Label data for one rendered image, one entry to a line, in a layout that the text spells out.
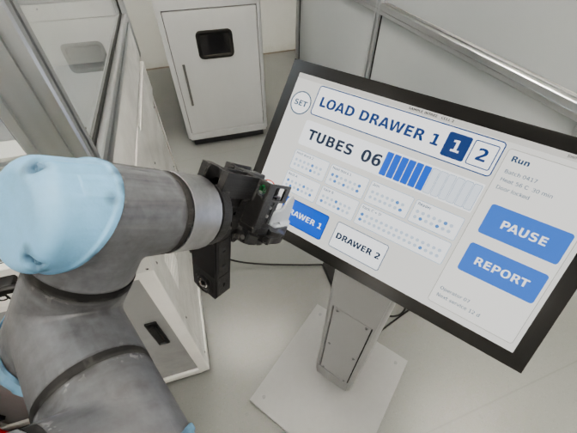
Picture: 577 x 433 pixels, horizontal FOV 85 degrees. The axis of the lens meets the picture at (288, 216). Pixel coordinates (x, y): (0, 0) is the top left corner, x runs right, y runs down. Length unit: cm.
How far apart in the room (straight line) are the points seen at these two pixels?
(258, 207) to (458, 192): 30
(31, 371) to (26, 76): 38
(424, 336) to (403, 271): 113
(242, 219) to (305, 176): 22
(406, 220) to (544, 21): 78
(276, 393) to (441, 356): 73
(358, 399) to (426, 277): 97
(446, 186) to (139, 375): 44
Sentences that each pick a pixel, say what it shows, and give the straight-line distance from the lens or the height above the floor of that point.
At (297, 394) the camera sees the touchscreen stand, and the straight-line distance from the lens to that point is 142.
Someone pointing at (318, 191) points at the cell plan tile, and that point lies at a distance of 56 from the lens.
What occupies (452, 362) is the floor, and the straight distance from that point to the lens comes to 165.
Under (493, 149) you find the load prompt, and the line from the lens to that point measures 53.
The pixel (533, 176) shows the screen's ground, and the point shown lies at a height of 115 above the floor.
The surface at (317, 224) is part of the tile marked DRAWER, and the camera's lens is 56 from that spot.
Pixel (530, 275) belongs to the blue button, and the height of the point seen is 106.
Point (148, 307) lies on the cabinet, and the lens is 97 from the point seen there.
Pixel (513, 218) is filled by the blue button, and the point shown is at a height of 111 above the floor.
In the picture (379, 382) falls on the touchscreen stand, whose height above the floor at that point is 4.
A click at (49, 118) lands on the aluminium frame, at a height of 119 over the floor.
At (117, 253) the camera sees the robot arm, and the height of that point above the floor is 125.
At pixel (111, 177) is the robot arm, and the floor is 129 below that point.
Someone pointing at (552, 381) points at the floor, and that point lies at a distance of 184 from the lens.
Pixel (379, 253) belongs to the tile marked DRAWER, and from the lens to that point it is 53.
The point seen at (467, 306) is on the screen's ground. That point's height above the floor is 100.
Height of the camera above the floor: 142
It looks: 47 degrees down
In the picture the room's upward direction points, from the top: straight up
